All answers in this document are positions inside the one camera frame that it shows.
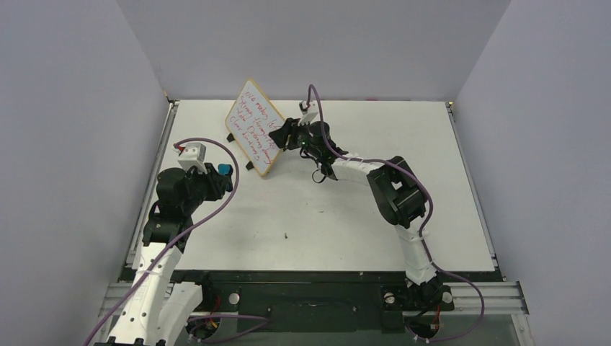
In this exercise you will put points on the yellow framed whiteboard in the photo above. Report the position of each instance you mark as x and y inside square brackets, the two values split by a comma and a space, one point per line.
[251, 119]

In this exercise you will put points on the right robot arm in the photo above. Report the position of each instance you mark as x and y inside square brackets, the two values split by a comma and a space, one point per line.
[396, 193]

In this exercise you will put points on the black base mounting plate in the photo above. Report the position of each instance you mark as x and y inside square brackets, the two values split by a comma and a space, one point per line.
[284, 301]

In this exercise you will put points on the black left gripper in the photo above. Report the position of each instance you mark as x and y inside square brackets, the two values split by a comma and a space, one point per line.
[215, 182]

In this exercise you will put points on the aluminium extrusion rail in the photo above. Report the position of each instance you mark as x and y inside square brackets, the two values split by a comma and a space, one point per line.
[500, 298]

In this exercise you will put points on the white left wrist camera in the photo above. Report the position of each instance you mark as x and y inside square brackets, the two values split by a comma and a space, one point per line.
[192, 156]

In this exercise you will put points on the blue whiteboard eraser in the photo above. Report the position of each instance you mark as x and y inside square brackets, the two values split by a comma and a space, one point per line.
[225, 170]

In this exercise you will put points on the black wire easel stand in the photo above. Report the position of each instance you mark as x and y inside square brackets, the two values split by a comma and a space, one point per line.
[230, 138]

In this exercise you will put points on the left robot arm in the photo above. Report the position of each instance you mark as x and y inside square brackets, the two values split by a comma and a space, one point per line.
[150, 315]

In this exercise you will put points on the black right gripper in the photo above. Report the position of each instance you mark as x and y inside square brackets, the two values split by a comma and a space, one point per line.
[291, 133]

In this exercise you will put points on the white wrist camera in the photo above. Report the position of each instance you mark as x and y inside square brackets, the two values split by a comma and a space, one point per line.
[309, 112]
[192, 156]

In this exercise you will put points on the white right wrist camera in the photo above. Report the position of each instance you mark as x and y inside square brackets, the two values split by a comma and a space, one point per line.
[309, 112]

